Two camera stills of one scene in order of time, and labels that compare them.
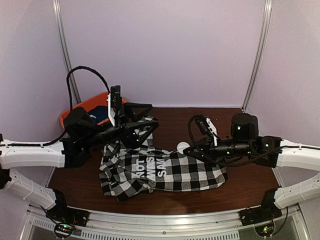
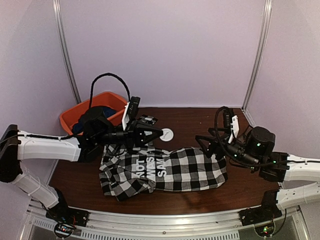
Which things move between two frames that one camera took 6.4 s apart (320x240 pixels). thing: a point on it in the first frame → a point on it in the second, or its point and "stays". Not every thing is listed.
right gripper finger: x=192 y=149 → x=206 y=143
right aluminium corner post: x=261 y=53 stays
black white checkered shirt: x=129 y=169 stays
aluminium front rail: x=115 y=225 stays
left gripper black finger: x=147 y=107 → x=150 y=129
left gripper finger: x=152 y=126 → x=154 y=138
